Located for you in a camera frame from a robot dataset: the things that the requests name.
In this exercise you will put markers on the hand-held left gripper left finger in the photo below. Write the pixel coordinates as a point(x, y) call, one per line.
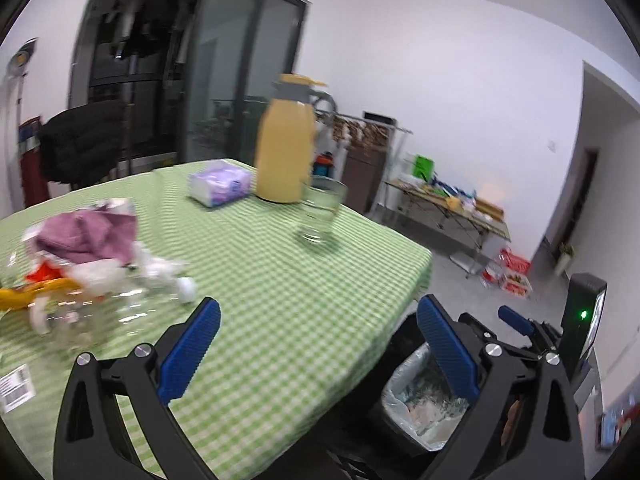
point(190, 350)

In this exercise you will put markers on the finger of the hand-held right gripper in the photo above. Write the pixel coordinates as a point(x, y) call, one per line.
point(475, 325)
point(515, 317)

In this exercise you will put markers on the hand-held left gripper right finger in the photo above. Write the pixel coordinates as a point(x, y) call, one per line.
point(447, 350)

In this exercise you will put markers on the black trash bin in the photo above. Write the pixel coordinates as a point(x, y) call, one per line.
point(395, 395)

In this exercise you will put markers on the purple cloth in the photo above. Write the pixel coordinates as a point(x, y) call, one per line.
point(85, 235)

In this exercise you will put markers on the red and white wrapper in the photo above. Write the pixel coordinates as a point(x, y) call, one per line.
point(42, 274)

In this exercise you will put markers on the yellow snack packet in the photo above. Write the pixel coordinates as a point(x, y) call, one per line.
point(20, 297)

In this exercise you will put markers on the white bucket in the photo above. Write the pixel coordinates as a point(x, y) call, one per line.
point(492, 272)

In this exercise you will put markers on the small potted plant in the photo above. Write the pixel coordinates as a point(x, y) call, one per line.
point(564, 260)

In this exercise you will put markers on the crumpled clear plastic wrap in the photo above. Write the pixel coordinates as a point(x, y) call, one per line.
point(100, 312)

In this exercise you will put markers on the green checked tablecloth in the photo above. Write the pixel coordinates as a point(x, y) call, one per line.
point(280, 285)

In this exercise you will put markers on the cardboard box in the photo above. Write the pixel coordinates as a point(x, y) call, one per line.
point(490, 208)

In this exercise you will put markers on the red container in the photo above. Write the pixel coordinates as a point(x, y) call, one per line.
point(627, 420)

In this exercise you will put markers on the blue packet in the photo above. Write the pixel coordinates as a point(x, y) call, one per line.
point(610, 427)

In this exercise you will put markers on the folding table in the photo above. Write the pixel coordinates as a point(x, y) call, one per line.
point(435, 202)

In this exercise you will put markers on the clear plastic wrapper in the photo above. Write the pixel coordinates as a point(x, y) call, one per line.
point(112, 206)

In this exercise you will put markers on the green bag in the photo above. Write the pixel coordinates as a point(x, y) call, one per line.
point(423, 167)

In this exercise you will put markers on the purple tissue pack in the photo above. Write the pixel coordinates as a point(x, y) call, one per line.
point(220, 182)

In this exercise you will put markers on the white barcode label packet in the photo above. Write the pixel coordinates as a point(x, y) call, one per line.
point(15, 387)

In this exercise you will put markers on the brown cabinet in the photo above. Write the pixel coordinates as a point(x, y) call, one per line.
point(362, 180)

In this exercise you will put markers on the clear drinking glass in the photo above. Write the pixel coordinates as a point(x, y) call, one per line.
point(320, 210)

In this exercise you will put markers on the yellow thermos jug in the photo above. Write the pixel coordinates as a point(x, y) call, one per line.
point(285, 155)

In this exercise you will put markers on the clothes drying rack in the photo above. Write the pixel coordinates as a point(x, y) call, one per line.
point(370, 130)

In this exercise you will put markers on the blue and red vacuum cleaner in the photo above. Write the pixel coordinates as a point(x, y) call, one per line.
point(322, 164)

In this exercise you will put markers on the black case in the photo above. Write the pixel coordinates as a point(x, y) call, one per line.
point(378, 117)

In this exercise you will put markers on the black jacket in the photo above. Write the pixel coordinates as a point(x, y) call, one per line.
point(80, 145)

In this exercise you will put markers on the red cylinder stand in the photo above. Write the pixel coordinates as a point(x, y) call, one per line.
point(32, 175)

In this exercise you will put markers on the sliding glass door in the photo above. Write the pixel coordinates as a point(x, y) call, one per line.
point(220, 60)

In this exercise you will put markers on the hanging dark clothes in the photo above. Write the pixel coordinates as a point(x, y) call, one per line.
point(150, 15)

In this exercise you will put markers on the floor lamp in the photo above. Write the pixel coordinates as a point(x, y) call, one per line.
point(26, 51)

